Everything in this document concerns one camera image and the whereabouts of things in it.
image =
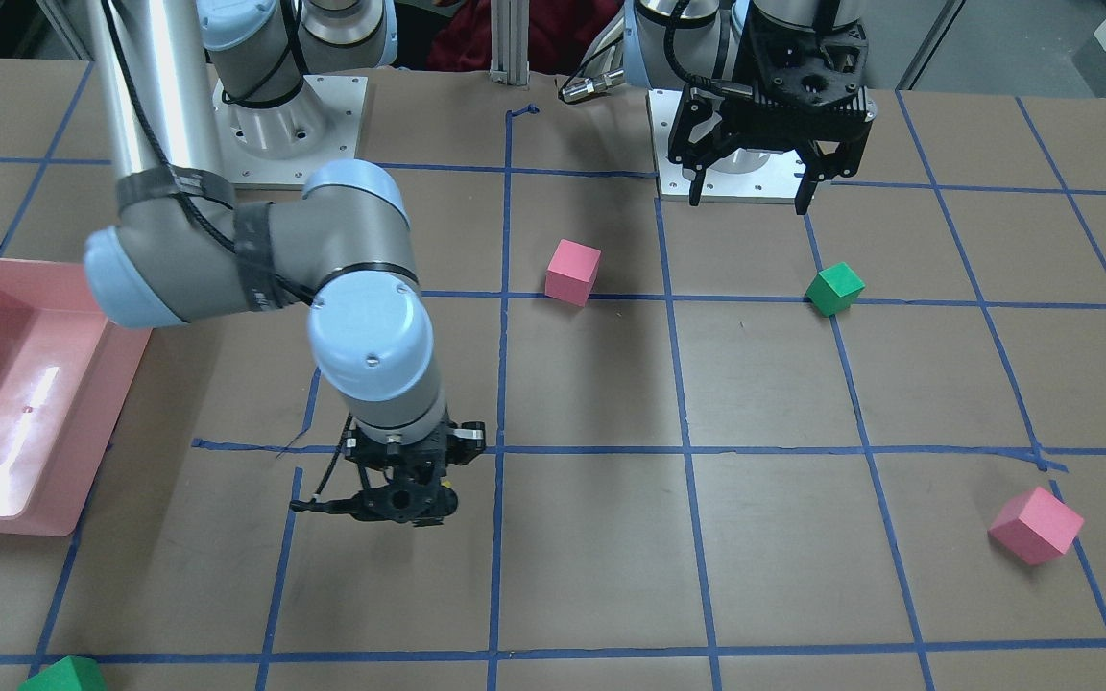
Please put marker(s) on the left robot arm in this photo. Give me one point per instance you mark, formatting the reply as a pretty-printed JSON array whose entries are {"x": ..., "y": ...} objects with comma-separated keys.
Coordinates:
[{"x": 663, "y": 46}]

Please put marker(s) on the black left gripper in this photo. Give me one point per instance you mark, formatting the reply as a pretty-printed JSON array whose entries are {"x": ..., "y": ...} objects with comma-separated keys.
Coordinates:
[{"x": 707, "y": 135}]

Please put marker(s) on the pink plastic bin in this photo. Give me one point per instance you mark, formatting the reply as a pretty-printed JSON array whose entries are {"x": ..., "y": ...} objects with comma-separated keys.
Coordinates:
[{"x": 65, "y": 372}]

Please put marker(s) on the green cube near bin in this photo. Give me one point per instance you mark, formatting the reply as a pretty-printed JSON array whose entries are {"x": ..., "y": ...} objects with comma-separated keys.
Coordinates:
[{"x": 71, "y": 673}]

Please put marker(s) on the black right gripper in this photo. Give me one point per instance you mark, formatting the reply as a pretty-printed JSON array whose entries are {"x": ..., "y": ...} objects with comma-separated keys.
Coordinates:
[{"x": 466, "y": 438}]

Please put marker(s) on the pink cube near base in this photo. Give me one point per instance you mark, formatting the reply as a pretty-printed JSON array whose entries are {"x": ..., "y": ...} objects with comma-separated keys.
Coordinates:
[{"x": 571, "y": 272}]

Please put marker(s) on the green cube near base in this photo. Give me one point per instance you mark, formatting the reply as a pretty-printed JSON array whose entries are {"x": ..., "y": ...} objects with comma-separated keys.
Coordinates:
[{"x": 834, "y": 289}]

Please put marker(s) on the pink cube far side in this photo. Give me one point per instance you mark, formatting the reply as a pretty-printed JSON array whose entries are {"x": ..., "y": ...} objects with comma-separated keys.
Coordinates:
[{"x": 1036, "y": 526}]

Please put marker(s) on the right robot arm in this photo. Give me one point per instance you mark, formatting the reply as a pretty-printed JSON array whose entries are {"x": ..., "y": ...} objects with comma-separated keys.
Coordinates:
[{"x": 232, "y": 198}]

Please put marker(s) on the aluminium frame post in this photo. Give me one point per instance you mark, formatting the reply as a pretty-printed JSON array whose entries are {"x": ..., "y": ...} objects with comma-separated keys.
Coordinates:
[{"x": 509, "y": 24}]

